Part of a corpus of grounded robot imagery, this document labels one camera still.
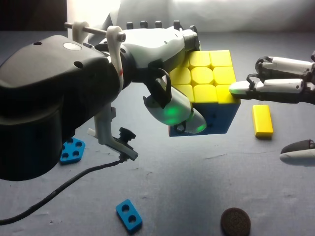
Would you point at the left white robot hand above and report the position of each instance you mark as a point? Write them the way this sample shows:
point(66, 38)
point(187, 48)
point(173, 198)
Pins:
point(157, 46)

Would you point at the white cloth backdrop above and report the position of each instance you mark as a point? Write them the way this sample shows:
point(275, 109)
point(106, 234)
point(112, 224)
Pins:
point(221, 14)

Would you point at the chocolate sandwich cookie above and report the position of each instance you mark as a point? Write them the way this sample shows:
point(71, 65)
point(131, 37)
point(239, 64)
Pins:
point(235, 222)

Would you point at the blue pentagon block with holes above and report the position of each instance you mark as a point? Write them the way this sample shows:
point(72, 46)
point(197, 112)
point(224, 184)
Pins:
point(71, 158)

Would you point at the yellow rectangular block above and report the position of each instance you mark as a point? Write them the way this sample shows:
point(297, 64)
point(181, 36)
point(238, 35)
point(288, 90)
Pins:
point(262, 120)

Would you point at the grey table cloth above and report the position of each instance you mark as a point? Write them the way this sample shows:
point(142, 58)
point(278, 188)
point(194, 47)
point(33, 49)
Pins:
point(197, 184)

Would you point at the blue two-hole rectangular block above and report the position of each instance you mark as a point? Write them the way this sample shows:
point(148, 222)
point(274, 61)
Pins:
point(129, 216)

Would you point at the yellow and blue puzzle cube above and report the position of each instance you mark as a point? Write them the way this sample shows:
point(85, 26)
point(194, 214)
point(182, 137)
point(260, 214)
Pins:
point(211, 73)

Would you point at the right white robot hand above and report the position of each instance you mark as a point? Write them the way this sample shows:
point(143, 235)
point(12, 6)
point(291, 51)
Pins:
point(280, 86)

